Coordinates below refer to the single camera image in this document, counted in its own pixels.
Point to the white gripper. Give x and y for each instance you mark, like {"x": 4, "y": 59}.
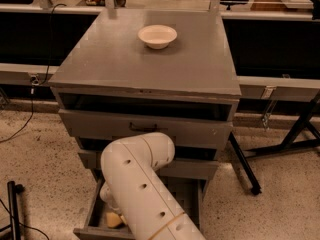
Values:
{"x": 107, "y": 194}

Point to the yellow sponge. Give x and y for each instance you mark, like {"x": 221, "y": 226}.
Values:
{"x": 113, "y": 220}

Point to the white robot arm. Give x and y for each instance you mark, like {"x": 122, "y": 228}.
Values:
{"x": 129, "y": 168}

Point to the grey top drawer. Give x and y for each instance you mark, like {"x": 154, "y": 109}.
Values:
{"x": 195, "y": 133}

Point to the grey bottom drawer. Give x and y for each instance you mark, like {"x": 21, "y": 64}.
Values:
{"x": 188, "y": 193}

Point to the grey drawer cabinet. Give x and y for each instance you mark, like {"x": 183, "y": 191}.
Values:
{"x": 155, "y": 73}

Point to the black stand left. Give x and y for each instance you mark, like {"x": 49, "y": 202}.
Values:
{"x": 14, "y": 223}

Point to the white bowl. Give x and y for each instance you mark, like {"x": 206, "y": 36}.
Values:
{"x": 157, "y": 36}

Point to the black metal stand right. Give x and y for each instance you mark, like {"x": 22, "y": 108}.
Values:
{"x": 287, "y": 145}

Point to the black top drawer handle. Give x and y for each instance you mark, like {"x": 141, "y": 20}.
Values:
{"x": 145, "y": 129}

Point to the grey barrier rail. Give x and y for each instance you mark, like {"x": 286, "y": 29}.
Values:
{"x": 243, "y": 52}

